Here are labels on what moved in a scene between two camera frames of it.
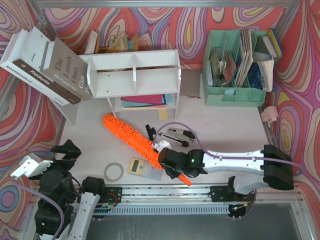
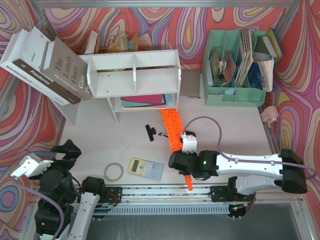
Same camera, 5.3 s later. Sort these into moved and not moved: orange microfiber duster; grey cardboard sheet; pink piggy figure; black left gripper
Moved: orange microfiber duster
Not moved: black left gripper; pink piggy figure; grey cardboard sheet
